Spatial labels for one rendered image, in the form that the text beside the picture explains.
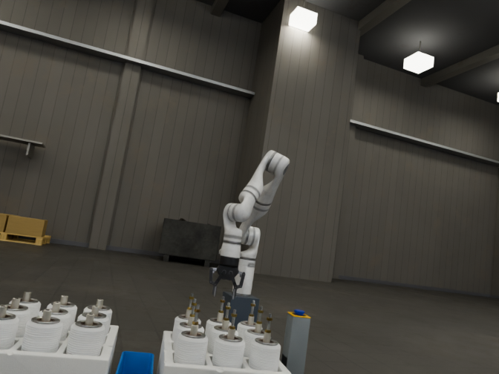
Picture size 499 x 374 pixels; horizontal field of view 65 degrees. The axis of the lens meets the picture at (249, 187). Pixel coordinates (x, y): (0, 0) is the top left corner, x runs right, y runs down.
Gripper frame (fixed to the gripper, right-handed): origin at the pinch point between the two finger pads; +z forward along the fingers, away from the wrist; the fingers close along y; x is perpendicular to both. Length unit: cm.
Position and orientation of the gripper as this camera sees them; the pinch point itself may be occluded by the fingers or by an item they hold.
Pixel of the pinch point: (223, 294)
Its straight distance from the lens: 154.1
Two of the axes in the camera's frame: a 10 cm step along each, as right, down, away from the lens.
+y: 9.9, 1.5, 0.2
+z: -1.5, 9.8, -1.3
